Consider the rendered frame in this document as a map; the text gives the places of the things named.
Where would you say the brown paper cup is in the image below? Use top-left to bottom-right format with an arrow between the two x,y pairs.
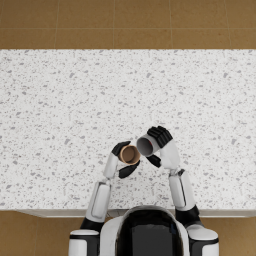
118,145 -> 141,166

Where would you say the grey white cup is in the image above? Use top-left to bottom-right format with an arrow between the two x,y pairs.
135,133 -> 162,158

